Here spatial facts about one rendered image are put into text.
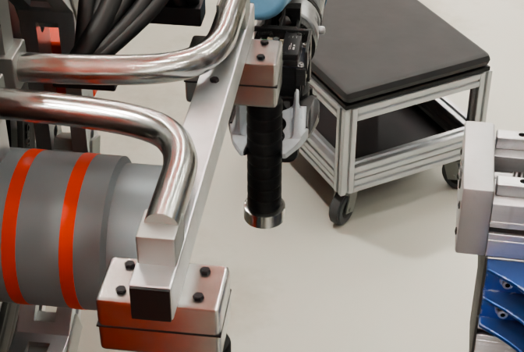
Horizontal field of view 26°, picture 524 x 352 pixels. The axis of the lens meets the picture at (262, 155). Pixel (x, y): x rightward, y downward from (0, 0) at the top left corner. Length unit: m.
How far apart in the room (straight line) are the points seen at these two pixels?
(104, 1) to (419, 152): 1.43
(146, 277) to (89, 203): 0.20
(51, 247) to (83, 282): 0.04
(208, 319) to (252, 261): 1.50
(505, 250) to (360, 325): 0.93
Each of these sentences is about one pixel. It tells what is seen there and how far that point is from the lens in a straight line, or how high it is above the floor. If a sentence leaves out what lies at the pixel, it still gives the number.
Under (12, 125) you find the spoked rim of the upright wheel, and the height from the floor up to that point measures 0.80.
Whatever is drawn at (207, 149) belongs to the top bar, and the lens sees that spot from 0.90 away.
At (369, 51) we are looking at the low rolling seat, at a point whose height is 0.34.
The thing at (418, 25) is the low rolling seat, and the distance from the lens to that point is 2.44.
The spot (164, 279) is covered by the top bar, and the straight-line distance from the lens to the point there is 0.78.
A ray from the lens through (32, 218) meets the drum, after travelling 0.98.
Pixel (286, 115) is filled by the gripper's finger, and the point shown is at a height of 0.84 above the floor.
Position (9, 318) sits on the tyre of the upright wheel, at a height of 0.60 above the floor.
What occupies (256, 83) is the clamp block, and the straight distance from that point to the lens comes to 1.08.
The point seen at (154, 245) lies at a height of 1.00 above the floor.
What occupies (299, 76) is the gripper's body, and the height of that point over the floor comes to 0.87.
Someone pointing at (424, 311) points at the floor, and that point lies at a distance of 2.22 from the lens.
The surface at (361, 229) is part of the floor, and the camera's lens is 2.39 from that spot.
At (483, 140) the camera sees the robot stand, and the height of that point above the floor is 0.77.
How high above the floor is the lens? 1.49
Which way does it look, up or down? 35 degrees down
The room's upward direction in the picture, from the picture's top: straight up
